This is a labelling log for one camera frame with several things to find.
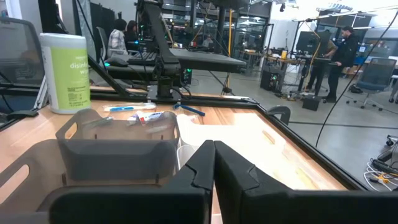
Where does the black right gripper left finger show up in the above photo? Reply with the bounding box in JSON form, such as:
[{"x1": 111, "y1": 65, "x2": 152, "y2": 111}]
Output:
[{"x1": 49, "y1": 139, "x2": 216, "y2": 224}]

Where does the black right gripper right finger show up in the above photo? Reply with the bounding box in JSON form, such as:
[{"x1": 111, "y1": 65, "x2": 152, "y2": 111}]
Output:
[{"x1": 214, "y1": 139, "x2": 398, "y2": 224}]

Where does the blue toothbrush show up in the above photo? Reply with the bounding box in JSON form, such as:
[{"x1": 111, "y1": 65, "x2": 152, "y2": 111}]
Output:
[{"x1": 103, "y1": 101, "x2": 157, "y2": 113}]

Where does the red toothbrush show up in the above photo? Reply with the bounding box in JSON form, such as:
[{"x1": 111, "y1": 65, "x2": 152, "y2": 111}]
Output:
[{"x1": 144, "y1": 123, "x2": 172, "y2": 134}]

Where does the black keyboard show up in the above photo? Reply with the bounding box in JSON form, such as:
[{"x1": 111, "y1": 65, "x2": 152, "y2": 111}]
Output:
[{"x1": 127, "y1": 51, "x2": 159, "y2": 67}]

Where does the person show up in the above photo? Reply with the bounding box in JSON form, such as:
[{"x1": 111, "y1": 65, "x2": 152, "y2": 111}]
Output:
[
  {"x1": 124, "y1": 20, "x2": 140, "y2": 52},
  {"x1": 107, "y1": 18, "x2": 129, "y2": 59},
  {"x1": 201, "y1": 34, "x2": 215, "y2": 48},
  {"x1": 309, "y1": 39, "x2": 338, "y2": 94},
  {"x1": 323, "y1": 26, "x2": 361, "y2": 103}
]

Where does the grey translucent plastic bin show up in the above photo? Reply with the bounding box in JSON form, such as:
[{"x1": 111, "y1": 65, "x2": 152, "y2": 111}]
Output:
[
  {"x1": 0, "y1": 138, "x2": 187, "y2": 224},
  {"x1": 55, "y1": 108, "x2": 182, "y2": 182}
]

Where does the black computer mouse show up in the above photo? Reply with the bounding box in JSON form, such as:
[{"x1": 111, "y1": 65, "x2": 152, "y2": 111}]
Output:
[{"x1": 104, "y1": 57, "x2": 130, "y2": 68}]

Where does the black support pillar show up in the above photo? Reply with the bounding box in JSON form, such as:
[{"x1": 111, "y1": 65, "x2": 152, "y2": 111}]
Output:
[{"x1": 215, "y1": 6, "x2": 227, "y2": 56}]

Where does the black table clamp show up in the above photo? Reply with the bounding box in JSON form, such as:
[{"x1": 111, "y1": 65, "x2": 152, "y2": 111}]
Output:
[{"x1": 266, "y1": 105, "x2": 292, "y2": 126}]

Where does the green white wipes canister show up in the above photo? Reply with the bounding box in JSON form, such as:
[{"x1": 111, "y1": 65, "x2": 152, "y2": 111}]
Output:
[{"x1": 39, "y1": 32, "x2": 92, "y2": 115}]

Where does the black computer tower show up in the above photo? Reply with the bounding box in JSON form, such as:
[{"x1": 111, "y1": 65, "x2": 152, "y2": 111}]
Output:
[{"x1": 260, "y1": 66, "x2": 282, "y2": 93}]

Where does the small black floor box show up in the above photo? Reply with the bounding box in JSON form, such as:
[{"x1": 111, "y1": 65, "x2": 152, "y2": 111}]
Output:
[{"x1": 302, "y1": 95, "x2": 322, "y2": 112}]

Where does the silver aluminium extrusion bar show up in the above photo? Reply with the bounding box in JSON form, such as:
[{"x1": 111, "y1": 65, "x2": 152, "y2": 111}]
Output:
[{"x1": 33, "y1": 75, "x2": 50, "y2": 110}]

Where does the black standing desk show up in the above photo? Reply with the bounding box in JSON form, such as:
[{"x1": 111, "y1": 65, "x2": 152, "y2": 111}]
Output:
[{"x1": 266, "y1": 53, "x2": 340, "y2": 97}]

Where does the black computer monitor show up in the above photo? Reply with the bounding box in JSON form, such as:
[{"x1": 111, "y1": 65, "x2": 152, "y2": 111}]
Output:
[{"x1": 295, "y1": 30, "x2": 332, "y2": 57}]

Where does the black mesh office chair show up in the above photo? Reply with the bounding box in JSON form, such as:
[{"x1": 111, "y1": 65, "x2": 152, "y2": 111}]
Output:
[{"x1": 0, "y1": 17, "x2": 45, "y2": 90}]

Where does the grey blue office chair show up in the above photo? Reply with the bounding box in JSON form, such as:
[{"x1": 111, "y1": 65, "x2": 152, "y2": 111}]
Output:
[{"x1": 346, "y1": 57, "x2": 398, "y2": 112}]

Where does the yellow hanging cable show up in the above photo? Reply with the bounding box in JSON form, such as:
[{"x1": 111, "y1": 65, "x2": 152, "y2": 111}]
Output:
[{"x1": 226, "y1": 8, "x2": 234, "y2": 90}]

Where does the black aluminium table frame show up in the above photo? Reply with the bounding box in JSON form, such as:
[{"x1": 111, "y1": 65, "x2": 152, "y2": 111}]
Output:
[{"x1": 0, "y1": 54, "x2": 371, "y2": 191}]

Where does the white floor cables yellow connector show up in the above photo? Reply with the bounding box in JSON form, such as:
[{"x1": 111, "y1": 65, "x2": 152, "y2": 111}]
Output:
[{"x1": 363, "y1": 148, "x2": 398, "y2": 192}]

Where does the long black cable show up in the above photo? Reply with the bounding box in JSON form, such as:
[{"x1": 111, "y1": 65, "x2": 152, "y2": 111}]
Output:
[{"x1": 315, "y1": 11, "x2": 398, "y2": 148}]

